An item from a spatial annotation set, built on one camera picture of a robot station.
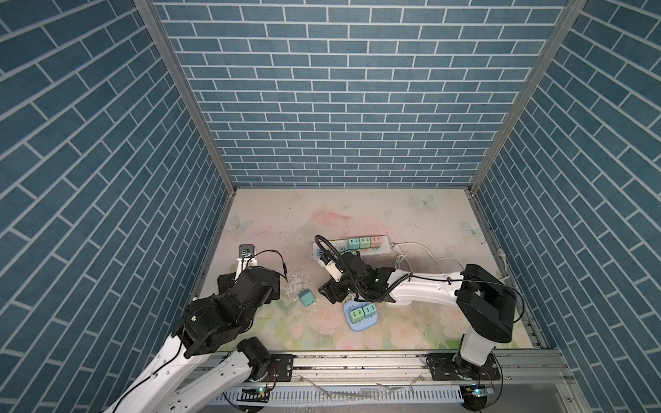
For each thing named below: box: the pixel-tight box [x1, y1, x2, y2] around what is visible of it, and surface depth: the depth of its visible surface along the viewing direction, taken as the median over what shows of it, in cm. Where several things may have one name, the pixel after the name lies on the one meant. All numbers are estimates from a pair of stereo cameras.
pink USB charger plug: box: [370, 235, 382, 250], surface depth 96 cm
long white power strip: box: [310, 235, 393, 260], surface depth 98 cm
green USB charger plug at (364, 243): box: [358, 236, 371, 249], surface depth 96 cm
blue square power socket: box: [343, 299, 379, 332], surface depth 82 cm
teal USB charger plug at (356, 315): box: [350, 308, 365, 324], surface depth 79 cm
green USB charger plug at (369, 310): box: [361, 302, 377, 319], surface depth 80 cm
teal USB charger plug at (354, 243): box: [347, 237, 360, 250], surface depth 96 cm
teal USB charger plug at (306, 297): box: [299, 288, 316, 308], surface depth 88 cm
